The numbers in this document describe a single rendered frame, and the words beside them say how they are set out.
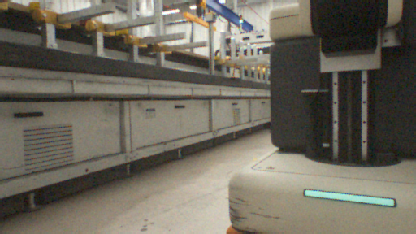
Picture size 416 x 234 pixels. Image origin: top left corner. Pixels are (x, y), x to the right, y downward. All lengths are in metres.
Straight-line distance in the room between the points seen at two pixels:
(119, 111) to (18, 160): 0.66
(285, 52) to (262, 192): 0.52
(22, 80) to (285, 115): 0.98
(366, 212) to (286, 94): 0.49
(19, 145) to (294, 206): 1.19
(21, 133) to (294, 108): 1.17
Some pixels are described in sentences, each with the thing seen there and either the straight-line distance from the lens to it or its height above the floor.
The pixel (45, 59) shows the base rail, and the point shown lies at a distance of 1.27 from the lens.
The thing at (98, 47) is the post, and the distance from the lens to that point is 1.48.
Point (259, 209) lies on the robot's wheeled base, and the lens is 0.80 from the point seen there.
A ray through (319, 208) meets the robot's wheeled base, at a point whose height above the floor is 0.22.
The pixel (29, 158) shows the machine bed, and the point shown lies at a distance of 1.54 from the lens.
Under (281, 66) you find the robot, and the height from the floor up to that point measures 0.59.
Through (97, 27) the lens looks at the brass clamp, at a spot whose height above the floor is 0.83.
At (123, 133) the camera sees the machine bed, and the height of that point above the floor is 0.29.
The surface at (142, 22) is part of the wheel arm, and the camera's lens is 1.37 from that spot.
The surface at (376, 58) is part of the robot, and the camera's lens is 0.95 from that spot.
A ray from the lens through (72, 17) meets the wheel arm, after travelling 1.29.
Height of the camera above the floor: 0.48
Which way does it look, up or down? 3 degrees down
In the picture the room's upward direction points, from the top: 2 degrees counter-clockwise
